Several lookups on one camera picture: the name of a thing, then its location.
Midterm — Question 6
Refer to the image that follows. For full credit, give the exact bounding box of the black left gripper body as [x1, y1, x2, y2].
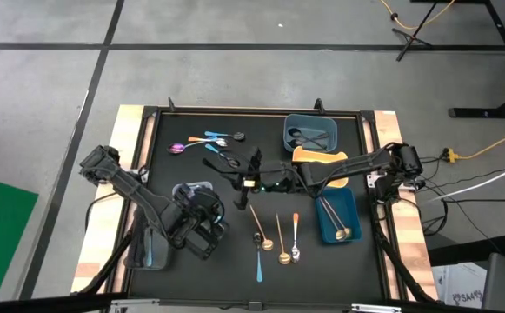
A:
[176, 190, 229, 238]

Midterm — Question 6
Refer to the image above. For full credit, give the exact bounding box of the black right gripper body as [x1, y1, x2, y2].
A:
[234, 147, 301, 210]

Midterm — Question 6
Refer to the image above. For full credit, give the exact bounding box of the orange-handled silver spoon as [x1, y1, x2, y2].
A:
[187, 137, 229, 148]
[290, 211, 302, 263]

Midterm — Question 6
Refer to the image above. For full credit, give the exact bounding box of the yellow plastic bin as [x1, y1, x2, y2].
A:
[291, 146, 349, 189]

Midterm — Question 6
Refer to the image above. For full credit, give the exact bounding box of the long rose gold spoon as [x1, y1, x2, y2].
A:
[319, 197, 348, 243]

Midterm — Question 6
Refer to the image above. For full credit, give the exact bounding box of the black table mat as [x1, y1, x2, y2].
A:
[126, 108, 387, 304]

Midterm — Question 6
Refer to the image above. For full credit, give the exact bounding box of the smoky grey plastic bin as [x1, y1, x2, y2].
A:
[124, 207, 176, 272]

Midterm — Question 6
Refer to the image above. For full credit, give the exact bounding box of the slate blue plastic bin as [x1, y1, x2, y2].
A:
[282, 113, 338, 154]

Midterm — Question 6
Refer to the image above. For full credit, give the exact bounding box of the dark blue plastic bin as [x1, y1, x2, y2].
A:
[315, 187, 363, 243]

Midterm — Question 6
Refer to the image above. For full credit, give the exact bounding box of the black rig crossbar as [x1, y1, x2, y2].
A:
[0, 291, 505, 313]

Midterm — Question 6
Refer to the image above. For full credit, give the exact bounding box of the black tripod stand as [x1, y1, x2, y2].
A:
[390, 0, 441, 63]

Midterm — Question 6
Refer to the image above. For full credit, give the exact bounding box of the green floor mat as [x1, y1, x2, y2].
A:
[0, 173, 40, 304]

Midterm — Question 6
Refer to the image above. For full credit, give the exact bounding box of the white printed cardboard box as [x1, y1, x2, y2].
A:
[431, 262, 487, 310]

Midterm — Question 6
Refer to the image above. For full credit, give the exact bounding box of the dark grey office chair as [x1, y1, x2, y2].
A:
[480, 142, 505, 313]

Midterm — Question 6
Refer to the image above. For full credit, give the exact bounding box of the black cable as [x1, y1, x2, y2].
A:
[442, 197, 505, 205]
[84, 190, 121, 232]

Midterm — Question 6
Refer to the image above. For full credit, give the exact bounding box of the silver metal bracket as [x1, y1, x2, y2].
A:
[349, 303, 404, 313]

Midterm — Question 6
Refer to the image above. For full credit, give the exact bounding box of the orange extension cable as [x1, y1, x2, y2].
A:
[379, 0, 457, 31]
[455, 123, 505, 160]

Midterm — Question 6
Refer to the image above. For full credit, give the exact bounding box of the black desk leg frame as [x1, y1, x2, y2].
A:
[447, 0, 505, 120]

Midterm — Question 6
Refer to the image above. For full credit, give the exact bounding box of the white cable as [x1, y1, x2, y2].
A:
[425, 156, 505, 203]

